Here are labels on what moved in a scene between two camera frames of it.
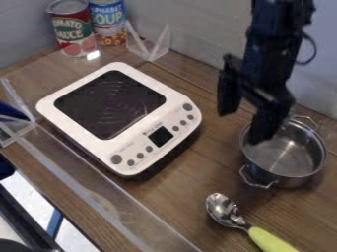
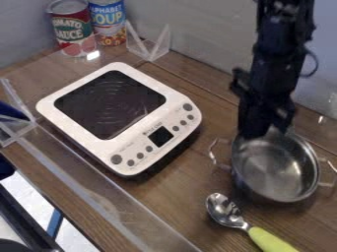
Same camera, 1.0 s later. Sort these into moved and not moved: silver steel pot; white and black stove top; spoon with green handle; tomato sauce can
Moved: silver steel pot
Not moved: tomato sauce can; spoon with green handle; white and black stove top
